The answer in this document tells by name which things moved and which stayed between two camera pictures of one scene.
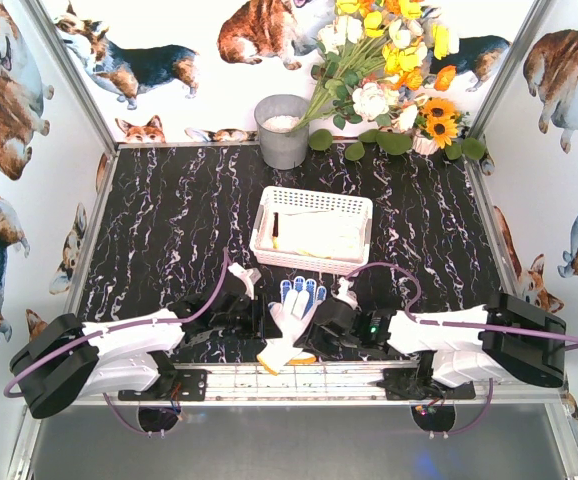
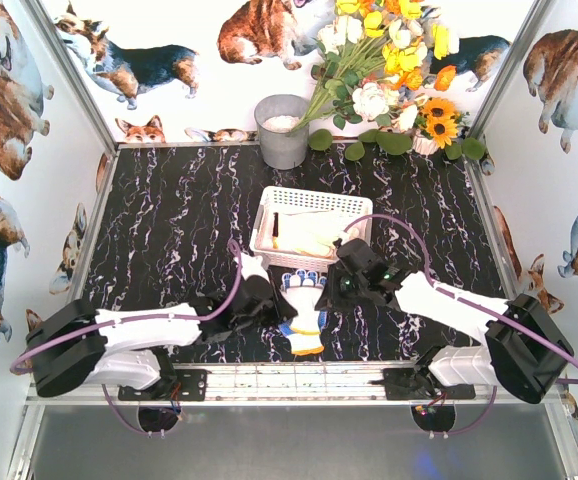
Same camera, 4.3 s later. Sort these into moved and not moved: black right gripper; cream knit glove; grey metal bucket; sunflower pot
Moved: black right gripper
Not moved: cream knit glove; sunflower pot; grey metal bucket
